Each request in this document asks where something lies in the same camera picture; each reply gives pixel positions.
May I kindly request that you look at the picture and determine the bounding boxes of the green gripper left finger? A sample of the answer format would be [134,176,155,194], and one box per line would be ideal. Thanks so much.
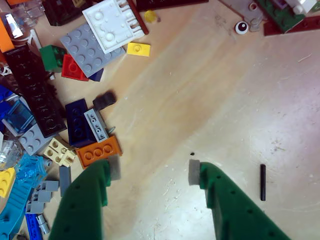
[48,154,123,240]

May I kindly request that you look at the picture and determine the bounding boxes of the orange Lego brick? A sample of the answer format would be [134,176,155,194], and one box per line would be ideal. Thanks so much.
[75,136,123,170]

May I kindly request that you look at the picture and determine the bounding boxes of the blue Lego piece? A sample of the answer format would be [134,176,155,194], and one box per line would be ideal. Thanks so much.
[0,84,18,126]

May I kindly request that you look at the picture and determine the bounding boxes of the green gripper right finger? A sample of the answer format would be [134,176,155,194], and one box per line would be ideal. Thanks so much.
[188,159,292,240]

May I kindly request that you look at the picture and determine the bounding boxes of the azure curved Lego piece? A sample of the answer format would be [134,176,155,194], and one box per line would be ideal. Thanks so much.
[0,179,35,240]

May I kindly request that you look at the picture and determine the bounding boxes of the grey Lego tile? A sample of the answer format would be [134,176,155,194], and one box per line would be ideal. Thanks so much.
[59,165,72,198]

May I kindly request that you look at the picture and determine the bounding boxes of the dark red Lego bar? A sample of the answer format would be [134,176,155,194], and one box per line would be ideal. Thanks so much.
[126,0,150,35]

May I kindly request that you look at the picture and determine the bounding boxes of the dark red wide plate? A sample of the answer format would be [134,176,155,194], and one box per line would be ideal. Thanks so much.
[134,0,210,12]

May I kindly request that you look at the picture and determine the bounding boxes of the clear transparent Lego piece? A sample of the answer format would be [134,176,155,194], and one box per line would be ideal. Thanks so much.
[0,139,23,168]

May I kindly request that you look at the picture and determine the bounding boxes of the transparent blue Lego windscreen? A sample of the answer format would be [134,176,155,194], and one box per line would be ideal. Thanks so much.
[1,99,37,137]

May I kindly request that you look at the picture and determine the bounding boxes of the transparent yellow round stud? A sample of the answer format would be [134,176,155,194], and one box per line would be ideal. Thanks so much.
[144,10,158,24]

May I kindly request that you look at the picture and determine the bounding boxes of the tan Lego brick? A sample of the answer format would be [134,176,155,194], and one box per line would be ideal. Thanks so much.
[43,136,77,167]

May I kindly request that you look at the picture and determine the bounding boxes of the black Lego plate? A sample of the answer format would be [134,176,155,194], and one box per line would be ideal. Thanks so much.
[42,0,93,27]

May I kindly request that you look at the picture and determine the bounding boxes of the white Lego brick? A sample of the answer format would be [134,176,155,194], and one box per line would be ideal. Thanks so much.
[284,0,318,15]

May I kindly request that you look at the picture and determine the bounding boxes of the light grey square plate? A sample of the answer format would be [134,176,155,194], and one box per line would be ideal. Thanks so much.
[18,123,55,155]

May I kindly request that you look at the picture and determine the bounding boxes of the clear transparent Lego brick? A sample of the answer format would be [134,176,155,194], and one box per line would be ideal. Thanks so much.
[11,2,42,28]

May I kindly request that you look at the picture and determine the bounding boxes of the dark grey small Lego piece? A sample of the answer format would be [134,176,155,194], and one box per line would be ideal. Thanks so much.
[92,91,117,111]

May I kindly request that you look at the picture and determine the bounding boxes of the grey Lego connector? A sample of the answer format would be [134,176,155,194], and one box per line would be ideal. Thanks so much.
[36,214,51,235]

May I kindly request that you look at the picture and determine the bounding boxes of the yellow Lego jumper tile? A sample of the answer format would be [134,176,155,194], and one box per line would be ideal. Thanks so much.
[126,42,152,57]

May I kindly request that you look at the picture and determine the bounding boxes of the blue narrow Lego plate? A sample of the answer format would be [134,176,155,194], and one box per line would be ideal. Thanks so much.
[24,213,44,240]

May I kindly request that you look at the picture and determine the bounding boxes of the dark red Lego plate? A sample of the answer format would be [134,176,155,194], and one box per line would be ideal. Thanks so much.
[263,14,320,37]

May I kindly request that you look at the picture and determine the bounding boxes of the transparent light blue piece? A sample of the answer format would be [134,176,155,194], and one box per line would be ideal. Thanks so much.
[16,153,48,187]

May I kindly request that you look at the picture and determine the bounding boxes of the small grey Lego plate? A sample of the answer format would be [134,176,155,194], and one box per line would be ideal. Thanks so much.
[83,108,110,143]

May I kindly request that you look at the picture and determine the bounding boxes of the orange Lego slab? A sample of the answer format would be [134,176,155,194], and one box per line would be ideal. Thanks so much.
[0,17,15,53]

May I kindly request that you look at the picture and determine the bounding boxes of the white Lego hinge plate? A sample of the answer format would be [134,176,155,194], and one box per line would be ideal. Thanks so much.
[81,0,146,55]

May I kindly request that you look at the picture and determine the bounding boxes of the long black Lego brick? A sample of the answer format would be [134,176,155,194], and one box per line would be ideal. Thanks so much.
[3,43,68,139]

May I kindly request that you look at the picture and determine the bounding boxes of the clear round Lego stud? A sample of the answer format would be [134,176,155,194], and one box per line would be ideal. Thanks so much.
[249,18,261,32]

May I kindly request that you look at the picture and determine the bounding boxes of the black Lego axle rod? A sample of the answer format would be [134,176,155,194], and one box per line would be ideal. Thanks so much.
[259,163,266,202]

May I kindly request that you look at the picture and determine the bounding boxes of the green Lego brick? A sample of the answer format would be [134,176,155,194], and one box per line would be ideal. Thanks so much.
[39,44,67,73]

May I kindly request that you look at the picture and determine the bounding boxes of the yellow Lego brick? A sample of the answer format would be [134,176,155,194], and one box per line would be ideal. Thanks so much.
[0,167,16,198]

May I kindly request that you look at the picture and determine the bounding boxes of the grey Lego plate with hole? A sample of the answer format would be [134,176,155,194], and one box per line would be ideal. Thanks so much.
[219,0,266,23]

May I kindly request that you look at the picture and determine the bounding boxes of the dark green Lego plate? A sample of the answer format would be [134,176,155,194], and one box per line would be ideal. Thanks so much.
[256,0,307,33]

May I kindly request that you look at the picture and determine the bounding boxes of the red Lego brick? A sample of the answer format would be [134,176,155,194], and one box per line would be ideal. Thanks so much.
[61,53,90,82]

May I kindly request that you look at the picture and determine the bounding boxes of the white Lego stick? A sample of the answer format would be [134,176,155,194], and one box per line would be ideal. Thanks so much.
[29,28,42,51]

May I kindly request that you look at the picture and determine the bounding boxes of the large grey studded plate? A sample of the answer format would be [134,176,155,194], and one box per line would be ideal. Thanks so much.
[59,23,127,78]

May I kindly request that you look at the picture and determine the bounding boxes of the round white eye tile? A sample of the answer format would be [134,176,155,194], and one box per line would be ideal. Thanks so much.
[234,21,249,35]

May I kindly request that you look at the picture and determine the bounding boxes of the dark blue Lego brick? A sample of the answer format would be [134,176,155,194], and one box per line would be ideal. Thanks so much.
[65,98,97,148]

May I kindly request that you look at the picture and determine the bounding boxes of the grey hollow Lego bricks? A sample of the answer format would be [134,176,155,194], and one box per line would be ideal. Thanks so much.
[24,180,60,215]

